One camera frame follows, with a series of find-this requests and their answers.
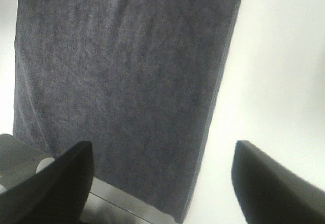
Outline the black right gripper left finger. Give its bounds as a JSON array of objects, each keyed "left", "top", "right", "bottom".
[{"left": 1, "top": 141, "right": 94, "bottom": 223}]

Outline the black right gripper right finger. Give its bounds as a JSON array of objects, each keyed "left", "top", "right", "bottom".
[{"left": 231, "top": 140, "right": 324, "bottom": 223}]

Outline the dark grey towel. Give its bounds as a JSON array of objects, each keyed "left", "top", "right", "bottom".
[{"left": 13, "top": 0, "right": 241, "bottom": 223}]

